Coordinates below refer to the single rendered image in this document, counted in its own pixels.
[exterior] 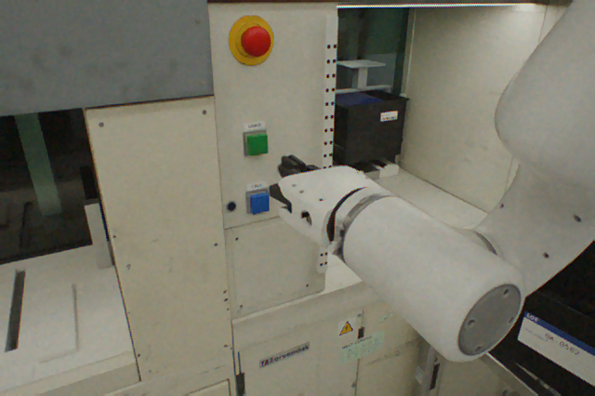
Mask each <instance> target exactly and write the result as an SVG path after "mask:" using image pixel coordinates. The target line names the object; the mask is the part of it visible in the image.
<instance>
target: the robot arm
mask: <svg viewBox="0 0 595 396"><path fill-rule="evenodd" d="M495 127H496V133H497V135H498V137H499V139H500V141H501V142H502V144H503V145H504V147H505V149H506V150H507V152H508V153H509V154H511V155H512V156H513V157H514V158H515V159H516V160H517V161H518V162H519V164H518V168H517V171H516V174H515V176H514V178H513V181H512V182H511V184H510V185H509V188H508V191H507V192H506V194H505V195H504V196H503V198H502V199H501V200H500V201H499V203H498V204H497V205H496V207H495V208H494V209H493V210H492V211H491V212H490V214H489V215H488V216H487V217H486V218H485V219H484V220H483V221H482V222H481V223H480V224H479V225H478V226H476V227H474V228H471V229H460V228H458V227H454V226H451V225H449V224H446V223H444V222H441V221H440V220H438V219H436V218H434V217H432V216H430V215H429V214H427V213H425V212H424V211H422V210H420V209H418V208H417V207H415V206H413V205H411V204H409V203H408V202H406V201H405V200H404V199H403V198H402V197H400V196H398V195H397V194H395V193H393V192H392V191H389V190H387V189H385V188H382V187H380V186H378V185H377V184H376V183H375V182H374V181H373V180H372V179H370V178H369V177H367V176H366V175H364V174H363V173H361V172H359V171H358V170H356V169H354V168H351V167H349V166H336V167H330V168H325V169H322V168H320V167H318V166H316V165H306V164H305V163H304V162H302V161H301V160H299V159H298V158H297V157H296V156H295V155H293V154H290V155H289V156H286V155H285V156H282V164H281V165H280V175H281V177H282V178H283V179H282V180H281V181H280V182H279V183H276V184H273V185H270V197H272V198H274V199H276V200H278V201H279V202H281V203H283V204H285V205H286V206H283V207H278V208H279V215H280V216H281V217H282V218H283V219H284V220H285V221H286V222H287V223H288V224H289V225H290V226H292V228H293V229H294V230H296V231H297V232H298V233H300V234H301V235H303V236H304V237H306V238H307V239H309V240H310V241H312V242H314V243H316V244H317V245H319V246H324V247H328V249H329V252H330V253H331V255H336V256H337V257H338V258H339V259H340V260H341V261H343V262H344V263H345V264H346V265H347V266H348V267H349V268H350V269H351V270H352V271H353V272H354V273H355V274H356V275H357V276H359V277H360V278H361V279H362V280H363V281H364V282H365V283H366V284H367V285H368V286H369V287H370V288H371V289H372V290H373V291H374V292H376V293H377V294H378V295H379V296H380V297H381V298H382V299H383V300H384V301H385V302H386V303H387V304H388V306H389V307H390V308H392V309H393V310H394V311H395V312H396V313H397V314H398V315H399V316H400V317H402V318H403V319H404V320H405V321H406V322H408V323H409V324H410V325H411V326H412V327H413V328H414V329H415V330H416V331H417V332H418V333H419V334H420V335H421V336H422V337H424V338H425V339H426V340H427V341H428V342H429V343H430V344H431V346H432V347H433V348H435V349H436V351H437V352H438V353H440V354H441V355H442V356H443V357H444V358H445V359H447V360H449V361H452V362H457V363H463V362H468V361H472V360H474V359H477V358H479V357H481V356H482V355H483V354H485V353H486V352H487V351H488V350H490V349H491V348H493V347H494V346H495V345H496V344H497V343H498V342H499V341H501V340H502V339H503V338H504V337H505V336H506V335H507V333H508V332H509V330H510V329H511V328H512V326H513V325H514V324H515V322H516V321H517V319H518V317H519V315H520V313H521V311H522V306H523V303H524V300H525V297H527V296H529V295H530V294H531V293H533V292H534V291H535V290H536V289H537V288H538V287H539V286H540V285H542V284H543V283H545V282H546V281H547V280H549V279H550V278H551V277H552V276H555V275H556V274H557V273H559V272H560V271H561V270H563V269H564V268H565V267H566V266H568V265H569V264H570V263H571V262H572V261H574V259H575V258H576V257H577V256H579V255H580V254H581V253H582V252H583V251H584V250H585V249H586V248H587V247H588V246H589V245H590V244H591V243H592V242H593V240H594V239H595V0H575V1H574V2H573V3H572V4H571V5H570V6H569V7H568V8H567V10H566V11H565V12H564V13H562V15H561V16H560V17H559V19H558V20H557V22H556V24H555V25H554V26H553V27H552V29H551V30H550V31H549V32H548V34H547V35H546V36H545V37H544V39H543V40H542V41H541V42H540V43H539V45H538V46H537V47H536V48H535V49H534V50H533V51H532V52H531V54H530V55H529V56H528V57H527V60H526V61H525V62H524V64H523V65H522V66H521V68H520V69H519V70H518V71H517V72H516V73H515V74H514V76H513V77H512V78H511V80H510V81H509V83H508V85H507V86H506V88H505V89H504V91H503V92H502V94H501V96H500V98H499V100H498V104H497V107H496V113H495Z"/></svg>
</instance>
